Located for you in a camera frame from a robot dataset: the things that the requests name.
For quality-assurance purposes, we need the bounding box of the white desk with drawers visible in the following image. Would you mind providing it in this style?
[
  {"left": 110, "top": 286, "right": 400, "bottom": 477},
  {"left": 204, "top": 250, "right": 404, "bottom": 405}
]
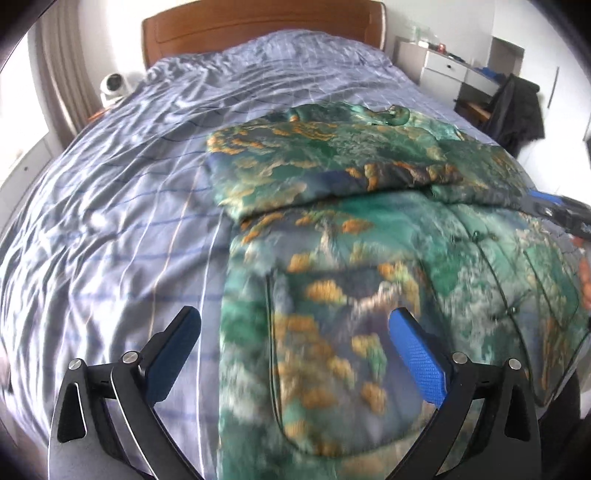
[{"left": 394, "top": 37, "right": 502, "bottom": 101}]

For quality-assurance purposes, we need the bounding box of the person's right hand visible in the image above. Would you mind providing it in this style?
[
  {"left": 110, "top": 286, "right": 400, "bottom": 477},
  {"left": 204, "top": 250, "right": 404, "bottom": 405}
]
[{"left": 570, "top": 234, "right": 591, "bottom": 315}]

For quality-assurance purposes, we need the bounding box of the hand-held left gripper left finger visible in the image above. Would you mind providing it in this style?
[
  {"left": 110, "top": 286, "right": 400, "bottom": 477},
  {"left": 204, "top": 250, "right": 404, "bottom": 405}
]
[{"left": 48, "top": 305, "right": 202, "bottom": 480}]

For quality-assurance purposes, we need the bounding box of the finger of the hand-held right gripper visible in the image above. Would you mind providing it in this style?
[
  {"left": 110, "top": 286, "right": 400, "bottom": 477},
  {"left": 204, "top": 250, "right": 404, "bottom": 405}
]
[{"left": 526, "top": 188, "right": 591, "bottom": 241}]

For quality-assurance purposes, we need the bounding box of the wooden bed headboard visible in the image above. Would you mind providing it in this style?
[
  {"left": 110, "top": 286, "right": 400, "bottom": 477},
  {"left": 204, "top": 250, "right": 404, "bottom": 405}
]
[{"left": 141, "top": 0, "right": 387, "bottom": 71}]

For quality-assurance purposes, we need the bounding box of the white security camera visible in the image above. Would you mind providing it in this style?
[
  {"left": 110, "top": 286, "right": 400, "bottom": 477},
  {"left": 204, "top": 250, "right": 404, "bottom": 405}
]
[{"left": 100, "top": 72, "right": 130, "bottom": 101}]

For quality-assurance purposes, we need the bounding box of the green landscape print jacket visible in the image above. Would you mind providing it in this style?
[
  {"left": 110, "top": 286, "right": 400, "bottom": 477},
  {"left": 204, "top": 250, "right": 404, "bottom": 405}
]
[{"left": 205, "top": 102, "right": 591, "bottom": 480}]

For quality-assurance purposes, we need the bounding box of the black jacket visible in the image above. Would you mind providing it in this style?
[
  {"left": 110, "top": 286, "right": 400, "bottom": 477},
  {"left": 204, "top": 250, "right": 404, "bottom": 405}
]
[{"left": 480, "top": 74, "right": 546, "bottom": 156}]

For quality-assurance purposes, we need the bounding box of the beige curtain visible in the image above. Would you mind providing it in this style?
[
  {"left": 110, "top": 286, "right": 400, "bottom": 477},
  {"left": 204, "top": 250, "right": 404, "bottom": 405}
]
[{"left": 34, "top": 0, "right": 94, "bottom": 136}]

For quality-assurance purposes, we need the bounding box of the wooden chair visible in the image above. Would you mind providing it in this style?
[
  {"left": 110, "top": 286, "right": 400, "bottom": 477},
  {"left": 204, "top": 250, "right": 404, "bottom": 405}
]
[{"left": 462, "top": 99, "right": 491, "bottom": 124}]

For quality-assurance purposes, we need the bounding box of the bed with blue striped sheet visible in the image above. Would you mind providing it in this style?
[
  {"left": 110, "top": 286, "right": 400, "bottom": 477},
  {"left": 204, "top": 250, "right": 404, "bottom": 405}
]
[{"left": 0, "top": 30, "right": 527, "bottom": 480}]

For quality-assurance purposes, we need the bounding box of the white window cabinet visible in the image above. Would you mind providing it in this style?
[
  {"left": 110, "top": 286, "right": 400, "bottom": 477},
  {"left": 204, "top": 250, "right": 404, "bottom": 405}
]
[{"left": 0, "top": 134, "right": 52, "bottom": 200}]

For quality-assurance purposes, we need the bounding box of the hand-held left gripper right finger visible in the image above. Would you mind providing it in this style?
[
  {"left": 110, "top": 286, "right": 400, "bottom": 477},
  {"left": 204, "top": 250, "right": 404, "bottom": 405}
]
[{"left": 389, "top": 307, "right": 543, "bottom": 480}]

